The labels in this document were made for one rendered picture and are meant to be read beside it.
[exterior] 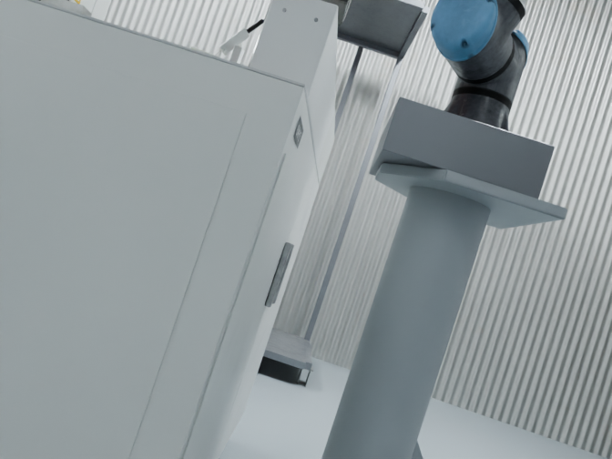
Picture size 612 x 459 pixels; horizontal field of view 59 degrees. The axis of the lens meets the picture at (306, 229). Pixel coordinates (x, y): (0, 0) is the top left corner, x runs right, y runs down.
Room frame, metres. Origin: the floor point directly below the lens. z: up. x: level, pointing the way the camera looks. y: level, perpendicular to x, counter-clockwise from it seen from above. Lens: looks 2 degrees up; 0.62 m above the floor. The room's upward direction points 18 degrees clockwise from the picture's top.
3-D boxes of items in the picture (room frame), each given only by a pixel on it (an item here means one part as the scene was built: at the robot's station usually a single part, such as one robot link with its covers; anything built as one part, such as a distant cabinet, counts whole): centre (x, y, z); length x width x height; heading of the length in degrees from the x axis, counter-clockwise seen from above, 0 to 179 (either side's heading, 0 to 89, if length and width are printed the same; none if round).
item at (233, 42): (1.35, 0.32, 1.03); 0.06 x 0.04 x 0.13; 87
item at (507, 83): (1.05, -0.25, 1.08); 0.13 x 0.12 x 0.14; 144
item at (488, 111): (1.05, -0.25, 0.96); 0.15 x 0.15 x 0.10
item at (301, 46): (1.02, 0.09, 0.89); 0.55 x 0.09 x 0.14; 177
